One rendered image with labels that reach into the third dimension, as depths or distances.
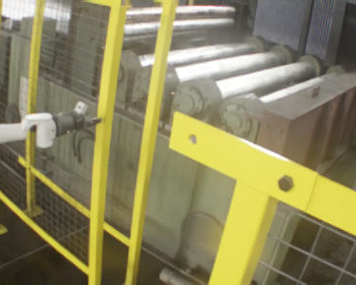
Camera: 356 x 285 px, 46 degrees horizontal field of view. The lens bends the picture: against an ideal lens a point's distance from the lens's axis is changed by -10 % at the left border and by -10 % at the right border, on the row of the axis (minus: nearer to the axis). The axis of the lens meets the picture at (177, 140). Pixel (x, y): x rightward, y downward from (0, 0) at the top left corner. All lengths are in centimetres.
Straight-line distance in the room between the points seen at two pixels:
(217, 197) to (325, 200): 232
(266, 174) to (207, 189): 231
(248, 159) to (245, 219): 8
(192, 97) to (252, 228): 223
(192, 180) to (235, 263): 228
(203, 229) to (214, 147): 237
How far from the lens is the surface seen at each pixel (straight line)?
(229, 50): 430
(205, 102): 278
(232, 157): 57
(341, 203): 53
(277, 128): 237
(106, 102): 193
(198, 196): 292
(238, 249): 62
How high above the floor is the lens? 207
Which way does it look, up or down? 24 degrees down
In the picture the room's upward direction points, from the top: 10 degrees clockwise
